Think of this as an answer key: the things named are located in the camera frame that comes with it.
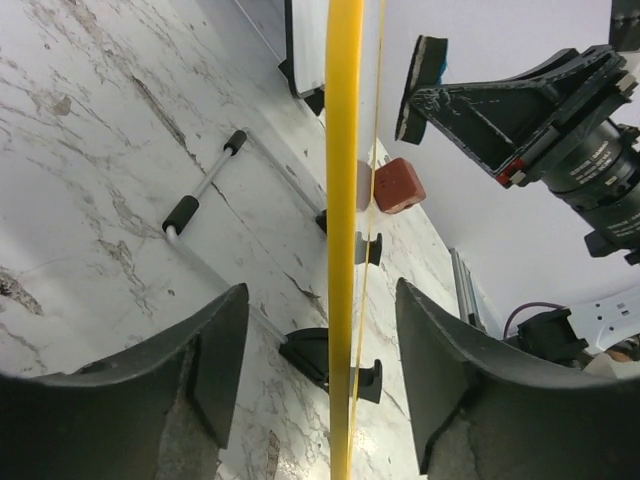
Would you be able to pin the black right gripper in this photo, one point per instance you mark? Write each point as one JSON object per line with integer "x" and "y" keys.
{"x": 554, "y": 124}

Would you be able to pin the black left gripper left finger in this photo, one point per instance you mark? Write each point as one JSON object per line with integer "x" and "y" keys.
{"x": 161, "y": 408}

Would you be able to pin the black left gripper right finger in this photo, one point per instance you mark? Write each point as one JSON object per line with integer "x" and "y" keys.
{"x": 482, "y": 409}

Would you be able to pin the blue whiteboard eraser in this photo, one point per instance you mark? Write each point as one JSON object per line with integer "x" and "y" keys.
{"x": 427, "y": 66}

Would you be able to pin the yellow framed whiteboard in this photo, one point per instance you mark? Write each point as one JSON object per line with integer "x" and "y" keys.
{"x": 355, "y": 36}

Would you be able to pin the metal whiteboard support leg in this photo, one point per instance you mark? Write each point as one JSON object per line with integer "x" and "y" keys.
{"x": 255, "y": 225}

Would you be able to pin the black framed whiteboard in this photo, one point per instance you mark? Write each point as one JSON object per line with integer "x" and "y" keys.
{"x": 304, "y": 65}

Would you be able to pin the red small box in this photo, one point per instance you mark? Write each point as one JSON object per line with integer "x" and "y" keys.
{"x": 397, "y": 186}

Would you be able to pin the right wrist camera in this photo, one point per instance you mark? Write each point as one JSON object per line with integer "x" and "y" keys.
{"x": 624, "y": 25}

